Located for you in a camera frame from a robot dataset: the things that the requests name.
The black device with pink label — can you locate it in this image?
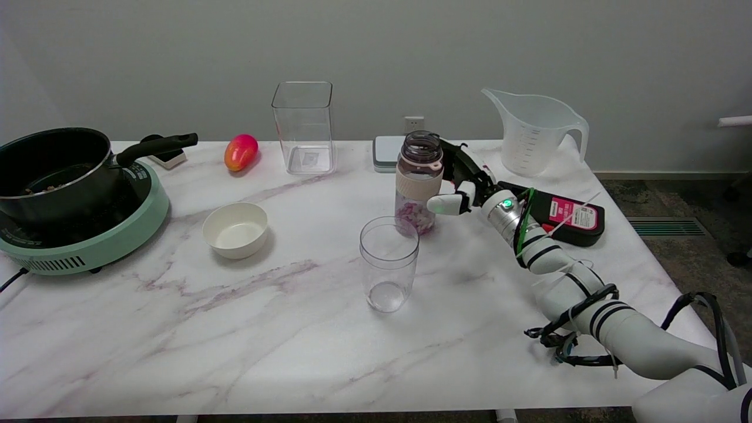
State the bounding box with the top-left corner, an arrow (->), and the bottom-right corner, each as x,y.
499,181 -> 606,247

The black saucepan with handle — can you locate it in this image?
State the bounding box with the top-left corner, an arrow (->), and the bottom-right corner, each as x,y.
0,127 -> 199,226

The red yellow mango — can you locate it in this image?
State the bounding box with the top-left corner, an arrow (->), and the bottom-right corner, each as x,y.
224,134 -> 259,173

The clear bottle with beige band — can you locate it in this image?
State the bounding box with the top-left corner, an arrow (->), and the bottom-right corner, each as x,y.
394,130 -> 444,237

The clear square container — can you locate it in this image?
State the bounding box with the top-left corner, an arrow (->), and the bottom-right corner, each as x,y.
271,81 -> 337,176

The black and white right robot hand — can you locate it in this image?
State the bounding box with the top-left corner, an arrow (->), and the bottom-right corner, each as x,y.
427,138 -> 501,217

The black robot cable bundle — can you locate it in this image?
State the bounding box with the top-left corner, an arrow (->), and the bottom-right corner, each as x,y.
524,284 -> 748,390

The clear measuring jug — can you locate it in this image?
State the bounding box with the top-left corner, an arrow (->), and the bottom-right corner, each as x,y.
481,88 -> 590,177

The white bowl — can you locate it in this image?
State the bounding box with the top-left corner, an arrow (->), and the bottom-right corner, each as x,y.
202,202 -> 269,260

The floor vent grille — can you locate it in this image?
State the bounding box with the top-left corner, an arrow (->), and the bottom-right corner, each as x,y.
626,217 -> 713,237

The green induction cooker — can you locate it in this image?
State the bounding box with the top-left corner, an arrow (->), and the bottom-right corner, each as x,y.
0,159 -> 171,276

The black cooker power cable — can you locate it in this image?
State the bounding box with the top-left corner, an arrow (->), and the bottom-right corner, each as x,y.
0,267 -> 29,293

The grey-white square box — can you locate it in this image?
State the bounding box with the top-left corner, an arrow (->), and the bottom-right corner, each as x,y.
373,136 -> 407,173

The green robot cable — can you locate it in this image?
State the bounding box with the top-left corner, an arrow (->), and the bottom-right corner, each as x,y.
515,187 -> 537,254

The clear plastic cup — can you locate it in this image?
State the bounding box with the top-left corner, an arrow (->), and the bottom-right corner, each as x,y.
359,216 -> 420,314

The white zip tie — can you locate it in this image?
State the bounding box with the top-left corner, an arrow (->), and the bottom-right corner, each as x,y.
549,192 -> 602,239

